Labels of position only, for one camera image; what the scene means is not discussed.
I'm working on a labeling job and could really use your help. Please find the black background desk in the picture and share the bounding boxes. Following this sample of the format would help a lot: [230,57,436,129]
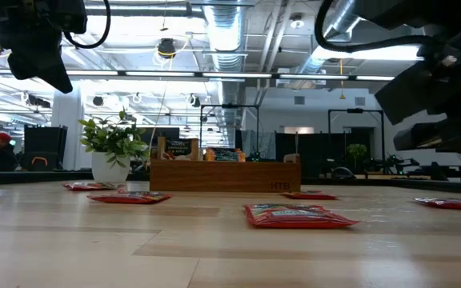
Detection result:
[420,162,461,183]

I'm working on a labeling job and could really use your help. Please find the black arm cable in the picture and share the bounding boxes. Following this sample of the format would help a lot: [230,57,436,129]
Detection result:
[62,0,112,50]
[314,0,435,54]

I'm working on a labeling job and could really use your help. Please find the black case orange handle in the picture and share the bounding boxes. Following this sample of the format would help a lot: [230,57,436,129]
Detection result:
[23,125,69,172]

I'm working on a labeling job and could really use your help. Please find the person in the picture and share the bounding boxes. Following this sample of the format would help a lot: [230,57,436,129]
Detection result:
[0,131,18,172]

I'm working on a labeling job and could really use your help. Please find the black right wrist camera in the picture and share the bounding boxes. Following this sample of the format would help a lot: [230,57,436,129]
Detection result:
[374,61,452,126]

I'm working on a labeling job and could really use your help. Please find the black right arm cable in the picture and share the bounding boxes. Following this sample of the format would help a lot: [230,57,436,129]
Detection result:
[314,0,435,54]

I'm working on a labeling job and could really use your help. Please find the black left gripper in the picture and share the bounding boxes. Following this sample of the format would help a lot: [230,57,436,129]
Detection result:
[0,0,74,95]

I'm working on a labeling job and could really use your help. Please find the yellow hanging cord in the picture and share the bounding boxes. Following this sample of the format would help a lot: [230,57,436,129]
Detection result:
[337,58,347,101]

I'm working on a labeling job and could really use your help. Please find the black ceiling-hung device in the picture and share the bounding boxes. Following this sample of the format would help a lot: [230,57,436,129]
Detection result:
[157,37,178,60]

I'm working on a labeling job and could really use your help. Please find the black desk monitor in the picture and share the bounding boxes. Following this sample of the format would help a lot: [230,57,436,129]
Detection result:
[140,126,181,161]

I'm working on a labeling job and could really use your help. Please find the orange tea bag packet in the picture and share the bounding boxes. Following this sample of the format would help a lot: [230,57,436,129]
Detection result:
[205,146,247,162]

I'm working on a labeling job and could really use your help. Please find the red tea bag packet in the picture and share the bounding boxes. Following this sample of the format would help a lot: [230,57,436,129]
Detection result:
[411,196,461,212]
[283,190,338,201]
[62,182,126,191]
[87,190,173,205]
[243,202,359,230]

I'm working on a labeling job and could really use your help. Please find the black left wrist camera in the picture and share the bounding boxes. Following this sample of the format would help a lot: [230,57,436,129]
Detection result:
[51,0,89,36]

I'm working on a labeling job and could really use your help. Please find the background potted plant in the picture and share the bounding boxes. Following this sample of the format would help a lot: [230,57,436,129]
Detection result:
[345,142,368,162]

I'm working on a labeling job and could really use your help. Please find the wooden three-compartment organiser box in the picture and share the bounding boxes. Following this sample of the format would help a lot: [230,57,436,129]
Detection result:
[149,154,302,194]

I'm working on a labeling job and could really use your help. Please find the black station frame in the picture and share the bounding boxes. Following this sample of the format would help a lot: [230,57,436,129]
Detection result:
[199,104,261,162]
[327,108,386,177]

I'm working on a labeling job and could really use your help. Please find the green potted plant white pot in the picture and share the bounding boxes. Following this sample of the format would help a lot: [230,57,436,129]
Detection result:
[77,108,150,184]

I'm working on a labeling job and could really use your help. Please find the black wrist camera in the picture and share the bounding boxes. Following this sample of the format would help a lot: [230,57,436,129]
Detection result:
[374,61,452,126]
[51,0,89,36]

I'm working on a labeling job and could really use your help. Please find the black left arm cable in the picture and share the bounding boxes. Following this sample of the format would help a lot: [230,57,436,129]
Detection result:
[62,0,112,50]

